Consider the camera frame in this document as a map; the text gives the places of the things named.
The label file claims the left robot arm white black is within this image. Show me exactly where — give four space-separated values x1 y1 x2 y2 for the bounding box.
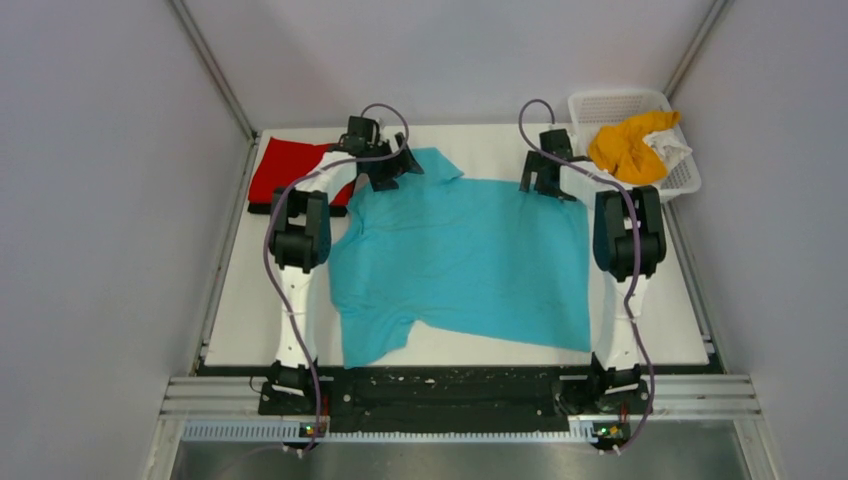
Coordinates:
260 114 423 417

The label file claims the white t shirt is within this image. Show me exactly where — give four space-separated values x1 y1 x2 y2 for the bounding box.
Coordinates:
643 129 693 173

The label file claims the folded red t shirt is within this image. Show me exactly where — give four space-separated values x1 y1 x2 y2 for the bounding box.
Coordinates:
247 138 331 203

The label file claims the orange t shirt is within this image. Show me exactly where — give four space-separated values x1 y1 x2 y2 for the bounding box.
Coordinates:
588 111 681 185

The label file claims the teal t shirt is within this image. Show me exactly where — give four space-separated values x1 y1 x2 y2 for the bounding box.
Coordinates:
329 148 591 368

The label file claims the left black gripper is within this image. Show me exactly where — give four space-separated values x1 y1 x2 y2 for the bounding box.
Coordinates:
365 133 422 192

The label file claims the white cable duct strip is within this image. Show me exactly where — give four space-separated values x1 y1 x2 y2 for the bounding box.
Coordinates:
181 419 598 444

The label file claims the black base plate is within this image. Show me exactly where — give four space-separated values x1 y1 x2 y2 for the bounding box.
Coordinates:
258 366 651 434

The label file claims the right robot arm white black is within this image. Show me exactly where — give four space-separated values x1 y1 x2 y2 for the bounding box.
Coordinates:
520 126 667 414

